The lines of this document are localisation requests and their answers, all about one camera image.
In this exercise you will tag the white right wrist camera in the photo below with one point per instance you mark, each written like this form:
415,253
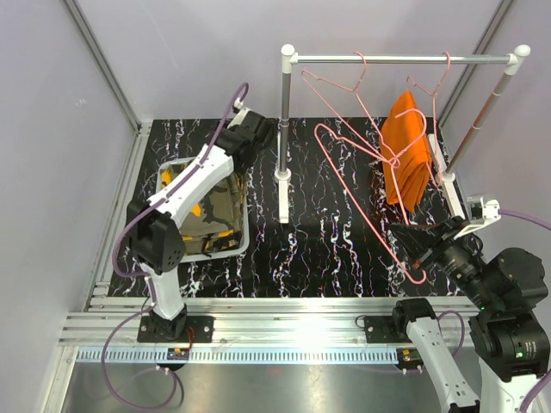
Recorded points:
482,211

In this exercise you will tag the pink wire hanger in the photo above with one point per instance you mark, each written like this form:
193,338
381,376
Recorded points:
356,109
436,177
351,151

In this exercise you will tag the green yellow camouflage trousers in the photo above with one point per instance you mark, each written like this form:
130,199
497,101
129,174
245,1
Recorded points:
215,215

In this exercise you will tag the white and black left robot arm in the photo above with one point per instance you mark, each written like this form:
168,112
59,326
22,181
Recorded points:
153,227

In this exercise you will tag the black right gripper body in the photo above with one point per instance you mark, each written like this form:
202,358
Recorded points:
450,226

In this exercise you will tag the white perforated plastic basket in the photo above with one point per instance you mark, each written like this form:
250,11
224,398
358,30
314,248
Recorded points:
232,245

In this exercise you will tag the white slotted cable duct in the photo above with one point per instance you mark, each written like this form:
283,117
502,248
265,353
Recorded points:
245,356

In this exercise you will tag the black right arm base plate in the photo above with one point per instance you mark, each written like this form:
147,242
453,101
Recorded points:
377,329

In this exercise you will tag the orange trousers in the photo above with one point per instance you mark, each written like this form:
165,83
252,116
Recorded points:
403,137

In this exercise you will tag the aluminium mounting rail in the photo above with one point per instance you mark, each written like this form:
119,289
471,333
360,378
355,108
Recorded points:
288,323

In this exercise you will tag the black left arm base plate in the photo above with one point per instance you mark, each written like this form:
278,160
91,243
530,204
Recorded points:
198,329

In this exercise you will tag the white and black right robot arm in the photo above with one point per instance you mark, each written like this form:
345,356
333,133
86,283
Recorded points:
512,347

